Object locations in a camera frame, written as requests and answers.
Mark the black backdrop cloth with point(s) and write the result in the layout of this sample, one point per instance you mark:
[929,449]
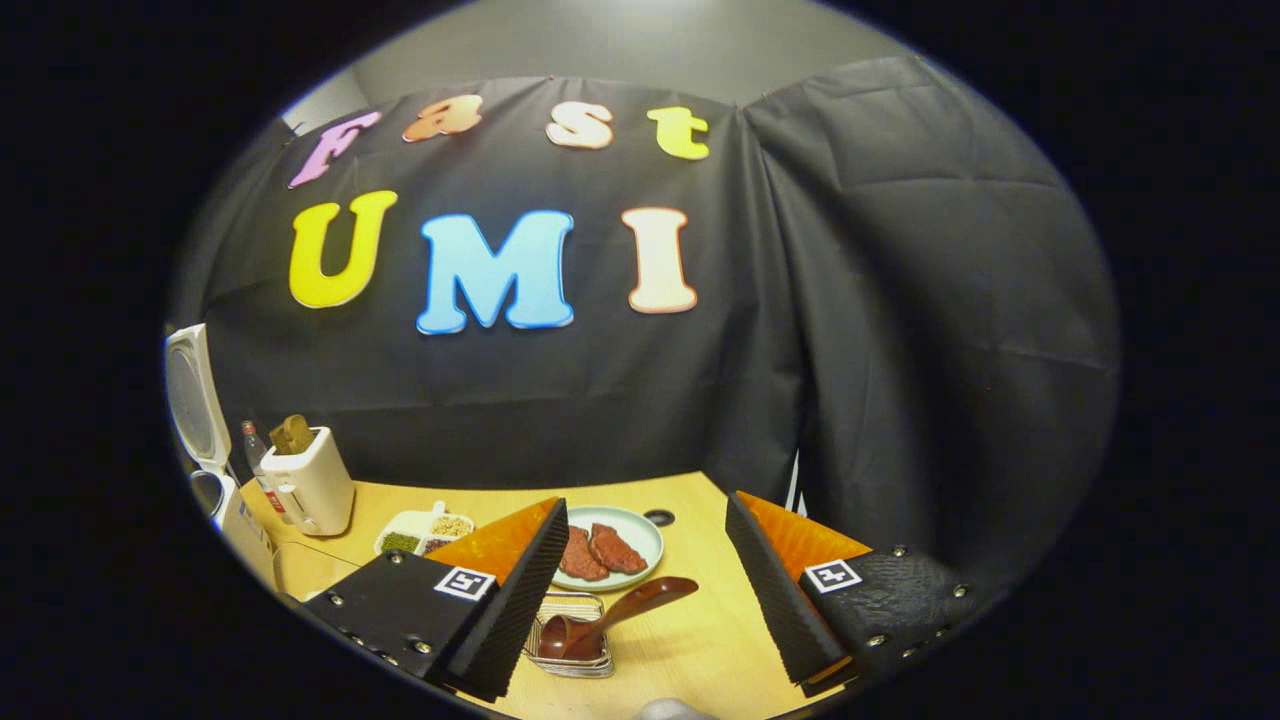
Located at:
[900,350]

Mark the dark wooden spoon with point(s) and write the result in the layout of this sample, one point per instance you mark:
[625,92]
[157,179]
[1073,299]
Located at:
[620,612]

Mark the black table grommet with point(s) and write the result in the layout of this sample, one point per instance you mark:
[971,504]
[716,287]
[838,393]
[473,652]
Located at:
[659,517]

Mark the clear plastic water bottle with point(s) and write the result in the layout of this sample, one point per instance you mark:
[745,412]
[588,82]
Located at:
[253,450]

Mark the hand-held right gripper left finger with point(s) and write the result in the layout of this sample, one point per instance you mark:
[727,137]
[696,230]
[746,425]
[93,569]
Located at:
[520,610]

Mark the pale green plate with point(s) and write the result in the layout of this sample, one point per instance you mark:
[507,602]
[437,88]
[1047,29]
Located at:
[645,540]

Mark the brown bread slice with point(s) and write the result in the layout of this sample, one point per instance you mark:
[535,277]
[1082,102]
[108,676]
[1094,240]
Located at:
[303,432]
[280,438]

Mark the white divided grain dish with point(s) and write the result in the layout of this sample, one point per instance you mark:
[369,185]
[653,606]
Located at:
[415,530]

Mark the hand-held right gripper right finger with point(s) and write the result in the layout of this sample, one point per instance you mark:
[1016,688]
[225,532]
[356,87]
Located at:
[775,600]

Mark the white toaster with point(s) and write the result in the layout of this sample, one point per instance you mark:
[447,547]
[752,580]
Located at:
[315,490]

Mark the red meat slice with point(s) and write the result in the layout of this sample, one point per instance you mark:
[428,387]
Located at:
[580,558]
[620,550]

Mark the white rice cooker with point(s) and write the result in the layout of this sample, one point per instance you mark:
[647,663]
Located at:
[195,400]

